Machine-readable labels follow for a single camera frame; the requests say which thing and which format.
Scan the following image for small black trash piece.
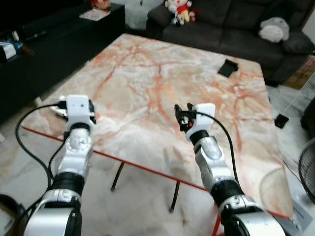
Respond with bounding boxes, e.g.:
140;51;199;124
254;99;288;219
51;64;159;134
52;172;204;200
218;59;240;78

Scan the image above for long black low cabinet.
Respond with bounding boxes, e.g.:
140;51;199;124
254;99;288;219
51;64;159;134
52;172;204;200
0;4;126;123

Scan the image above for black table leg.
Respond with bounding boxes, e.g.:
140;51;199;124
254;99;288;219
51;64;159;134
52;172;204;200
170;181;182;213
111;161;126;192

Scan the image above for black seat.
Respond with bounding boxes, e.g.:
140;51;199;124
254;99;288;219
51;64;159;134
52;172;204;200
301;98;315;137

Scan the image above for dark grey sofa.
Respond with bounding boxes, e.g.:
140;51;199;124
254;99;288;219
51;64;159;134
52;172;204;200
147;0;315;85

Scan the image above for small black floor device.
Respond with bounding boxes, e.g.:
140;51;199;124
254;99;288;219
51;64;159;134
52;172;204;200
274;114;290;129

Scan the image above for blue red small tool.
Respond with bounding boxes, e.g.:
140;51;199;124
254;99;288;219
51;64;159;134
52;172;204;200
15;43;35;56

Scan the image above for white pink magazine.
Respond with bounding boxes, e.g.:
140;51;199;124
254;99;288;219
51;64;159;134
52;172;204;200
79;8;112;22

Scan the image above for red white plush doll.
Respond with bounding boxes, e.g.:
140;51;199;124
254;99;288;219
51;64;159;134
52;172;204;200
165;0;198;25

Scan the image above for black floor fan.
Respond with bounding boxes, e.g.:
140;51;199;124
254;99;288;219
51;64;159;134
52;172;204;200
290;139;315;234

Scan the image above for small white box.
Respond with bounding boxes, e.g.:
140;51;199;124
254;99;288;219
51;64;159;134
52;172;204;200
0;42;18;60

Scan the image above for red ornament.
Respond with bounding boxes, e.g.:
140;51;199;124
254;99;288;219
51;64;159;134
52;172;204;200
91;0;112;10

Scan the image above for dark grey sofa cushion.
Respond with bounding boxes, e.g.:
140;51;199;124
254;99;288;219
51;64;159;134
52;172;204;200
282;31;315;55

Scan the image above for grey white plush toy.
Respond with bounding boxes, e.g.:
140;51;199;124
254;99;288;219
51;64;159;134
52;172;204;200
258;17;290;43

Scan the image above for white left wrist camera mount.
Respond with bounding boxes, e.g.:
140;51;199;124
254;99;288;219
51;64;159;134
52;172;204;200
65;95;95;129

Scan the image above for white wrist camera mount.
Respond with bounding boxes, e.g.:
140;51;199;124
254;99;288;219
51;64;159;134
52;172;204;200
189;103;216;142
65;95;95;129

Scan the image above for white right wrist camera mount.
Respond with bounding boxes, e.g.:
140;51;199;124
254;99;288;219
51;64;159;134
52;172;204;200
189;103;216;142

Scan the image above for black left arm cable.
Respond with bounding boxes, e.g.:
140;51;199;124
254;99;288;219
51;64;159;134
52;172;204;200
15;101;67;197

